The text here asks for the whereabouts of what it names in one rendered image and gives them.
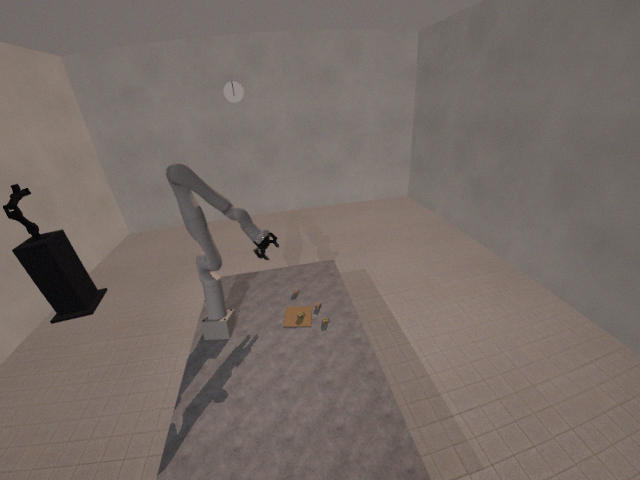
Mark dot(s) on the tan flat mat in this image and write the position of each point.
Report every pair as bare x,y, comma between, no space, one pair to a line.
291,319

